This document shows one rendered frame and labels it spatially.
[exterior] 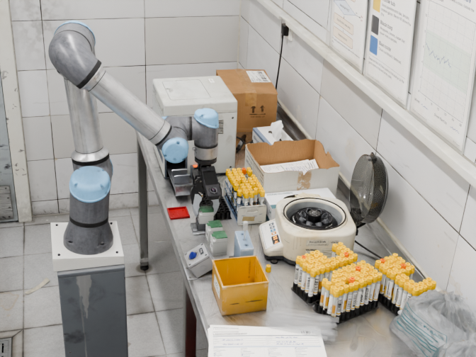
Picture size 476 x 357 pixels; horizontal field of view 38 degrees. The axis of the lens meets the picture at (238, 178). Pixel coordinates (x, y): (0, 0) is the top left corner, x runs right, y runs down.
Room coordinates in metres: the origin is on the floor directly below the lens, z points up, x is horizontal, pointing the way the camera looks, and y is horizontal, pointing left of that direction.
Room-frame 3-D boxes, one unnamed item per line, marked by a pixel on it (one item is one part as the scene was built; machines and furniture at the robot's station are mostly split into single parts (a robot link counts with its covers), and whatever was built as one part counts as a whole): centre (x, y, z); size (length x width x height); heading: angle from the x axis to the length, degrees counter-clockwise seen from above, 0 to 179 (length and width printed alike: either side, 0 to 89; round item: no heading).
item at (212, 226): (1.89, 0.07, 0.91); 0.05 x 0.04 x 0.07; 106
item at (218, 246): (1.83, 0.05, 0.91); 0.05 x 0.04 x 0.07; 106
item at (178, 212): (2.05, 0.20, 0.88); 0.07 x 0.07 x 0.01; 16
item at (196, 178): (1.99, 0.11, 1.08); 0.09 x 0.08 x 0.12; 14
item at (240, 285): (1.60, -0.02, 0.93); 0.13 x 0.13 x 0.10; 15
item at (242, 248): (1.76, -0.03, 0.92); 0.10 x 0.07 x 0.10; 11
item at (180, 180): (2.25, 0.21, 0.92); 0.21 x 0.07 x 0.05; 16
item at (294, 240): (1.90, -0.23, 0.94); 0.30 x 0.24 x 0.12; 97
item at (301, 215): (1.90, -0.25, 0.97); 0.15 x 0.15 x 0.07
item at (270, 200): (2.08, -0.22, 0.92); 0.24 x 0.12 x 0.10; 106
